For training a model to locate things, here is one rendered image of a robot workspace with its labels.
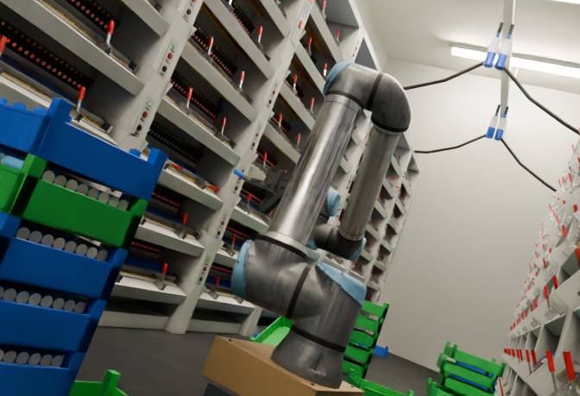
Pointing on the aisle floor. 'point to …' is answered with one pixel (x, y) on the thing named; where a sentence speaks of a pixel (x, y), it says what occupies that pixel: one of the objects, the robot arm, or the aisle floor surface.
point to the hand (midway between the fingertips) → (246, 179)
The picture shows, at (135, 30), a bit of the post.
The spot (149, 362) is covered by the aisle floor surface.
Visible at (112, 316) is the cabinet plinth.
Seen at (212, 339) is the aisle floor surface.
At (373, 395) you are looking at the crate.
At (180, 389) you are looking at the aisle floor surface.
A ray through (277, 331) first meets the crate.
